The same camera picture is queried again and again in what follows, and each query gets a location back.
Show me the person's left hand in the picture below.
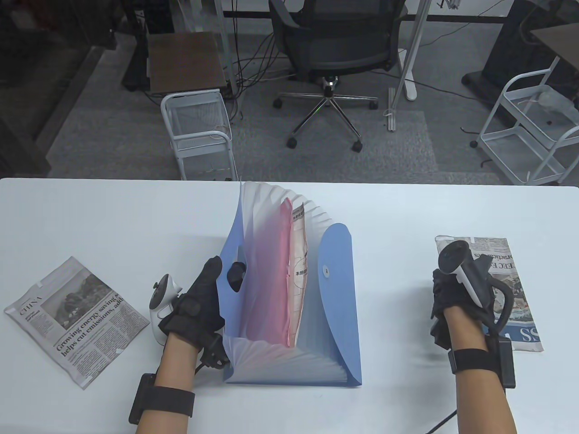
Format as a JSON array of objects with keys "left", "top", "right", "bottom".
[{"left": 158, "top": 256, "right": 249, "bottom": 351}]

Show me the colour newspaper material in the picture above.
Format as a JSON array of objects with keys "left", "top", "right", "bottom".
[{"left": 435, "top": 235, "right": 544, "bottom": 352}]

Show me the left black-and-white hand controller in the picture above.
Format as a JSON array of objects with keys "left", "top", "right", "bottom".
[{"left": 149, "top": 274, "right": 184, "bottom": 346}]

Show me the pink paper material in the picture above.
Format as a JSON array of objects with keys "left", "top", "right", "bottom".
[{"left": 244, "top": 198, "right": 294, "bottom": 348}]

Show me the black desk base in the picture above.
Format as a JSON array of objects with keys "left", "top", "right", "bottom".
[{"left": 461, "top": 0, "right": 557, "bottom": 107}]

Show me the black office chair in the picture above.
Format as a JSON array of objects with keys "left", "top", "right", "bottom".
[{"left": 269, "top": 0, "right": 408, "bottom": 152}]

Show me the white desk leg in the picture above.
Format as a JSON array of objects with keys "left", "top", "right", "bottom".
[
  {"left": 212, "top": 0, "right": 241, "bottom": 96},
  {"left": 384, "top": 0, "right": 433, "bottom": 132}
]

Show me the person's right hand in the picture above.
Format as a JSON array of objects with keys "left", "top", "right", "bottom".
[{"left": 430, "top": 269, "right": 494, "bottom": 349}]

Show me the large white wire cart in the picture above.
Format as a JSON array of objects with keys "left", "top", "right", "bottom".
[{"left": 470, "top": 57, "right": 579, "bottom": 186}]

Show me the dark wooden desk top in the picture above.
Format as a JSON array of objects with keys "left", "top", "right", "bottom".
[{"left": 530, "top": 23, "right": 579, "bottom": 73}]

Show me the white printed sheet material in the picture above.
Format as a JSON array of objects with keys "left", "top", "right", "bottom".
[{"left": 289, "top": 202, "right": 309, "bottom": 348}]

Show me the black-and-white newspaper material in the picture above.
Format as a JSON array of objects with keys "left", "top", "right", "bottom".
[{"left": 4, "top": 256, "right": 151, "bottom": 390}]

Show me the left black wrist camera strap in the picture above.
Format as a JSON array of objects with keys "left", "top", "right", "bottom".
[{"left": 129, "top": 373, "right": 196, "bottom": 425}]

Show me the clear plastic bag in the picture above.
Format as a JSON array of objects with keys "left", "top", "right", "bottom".
[{"left": 536, "top": 86, "right": 575, "bottom": 113}]

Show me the person's left forearm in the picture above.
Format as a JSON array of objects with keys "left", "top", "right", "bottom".
[{"left": 136, "top": 332, "right": 199, "bottom": 434}]

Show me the brown wooden side table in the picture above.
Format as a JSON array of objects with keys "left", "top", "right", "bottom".
[{"left": 147, "top": 32, "right": 228, "bottom": 95}]

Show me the blue accordion folder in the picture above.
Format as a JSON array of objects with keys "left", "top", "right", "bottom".
[{"left": 222, "top": 181, "right": 364, "bottom": 387}]

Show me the black wrist camera strap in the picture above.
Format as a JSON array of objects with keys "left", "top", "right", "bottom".
[
  {"left": 129, "top": 373, "right": 196, "bottom": 425},
  {"left": 448, "top": 337, "right": 516, "bottom": 389}
]

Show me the black rolling stand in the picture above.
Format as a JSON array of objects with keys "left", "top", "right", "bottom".
[{"left": 121, "top": 0, "right": 175, "bottom": 93}]

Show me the right black wrist camera strap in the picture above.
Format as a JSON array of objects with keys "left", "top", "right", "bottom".
[{"left": 448, "top": 337, "right": 516, "bottom": 389}]

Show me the right black-and-white hand controller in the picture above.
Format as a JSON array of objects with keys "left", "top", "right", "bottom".
[{"left": 438, "top": 241, "right": 515, "bottom": 335}]

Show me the small white wire cart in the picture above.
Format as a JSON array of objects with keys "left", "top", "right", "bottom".
[{"left": 161, "top": 89, "right": 239, "bottom": 181}]

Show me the person's right forearm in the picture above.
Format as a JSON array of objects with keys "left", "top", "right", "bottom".
[{"left": 446, "top": 310, "right": 517, "bottom": 434}]

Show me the black-and-white hand controller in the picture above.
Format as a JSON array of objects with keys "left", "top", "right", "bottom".
[
  {"left": 149, "top": 274, "right": 184, "bottom": 346},
  {"left": 438, "top": 241, "right": 515, "bottom": 335}
]

